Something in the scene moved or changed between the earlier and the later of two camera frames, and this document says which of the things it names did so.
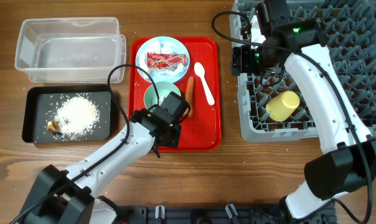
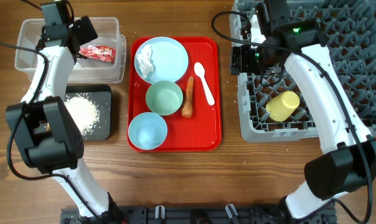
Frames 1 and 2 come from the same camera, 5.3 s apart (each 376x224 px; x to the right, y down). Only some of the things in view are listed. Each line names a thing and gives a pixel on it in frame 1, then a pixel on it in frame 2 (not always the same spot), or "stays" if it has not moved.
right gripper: (236, 61) stays
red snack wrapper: (162, 60) → (99, 53)
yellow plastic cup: (281, 107) stays
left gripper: (174, 139) → (87, 29)
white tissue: (172, 70) → (145, 60)
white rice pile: (76, 117) stays
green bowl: (163, 89) stays
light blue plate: (165, 59) stays
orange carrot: (189, 95) stays
